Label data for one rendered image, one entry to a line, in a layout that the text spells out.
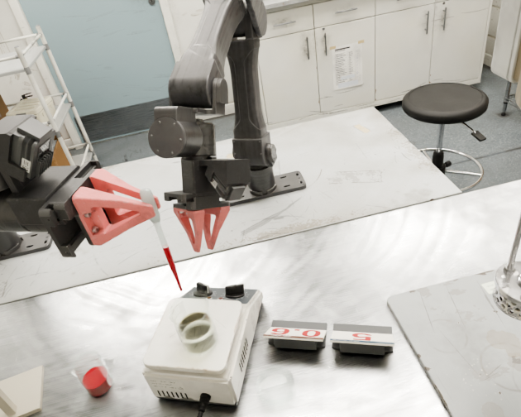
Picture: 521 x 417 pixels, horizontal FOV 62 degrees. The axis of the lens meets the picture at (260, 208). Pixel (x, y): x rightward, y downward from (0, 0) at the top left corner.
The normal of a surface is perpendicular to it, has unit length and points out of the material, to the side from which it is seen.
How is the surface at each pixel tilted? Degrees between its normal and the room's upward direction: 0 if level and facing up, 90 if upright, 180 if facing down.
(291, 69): 90
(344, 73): 89
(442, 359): 0
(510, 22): 90
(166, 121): 61
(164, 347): 0
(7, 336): 0
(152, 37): 90
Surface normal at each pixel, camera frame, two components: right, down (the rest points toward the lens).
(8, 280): -0.15, -0.79
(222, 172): -0.77, 0.11
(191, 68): -0.24, -0.51
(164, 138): -0.31, 0.15
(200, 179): 0.64, 0.09
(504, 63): -0.97, 0.23
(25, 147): -0.20, 0.61
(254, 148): -0.29, 0.41
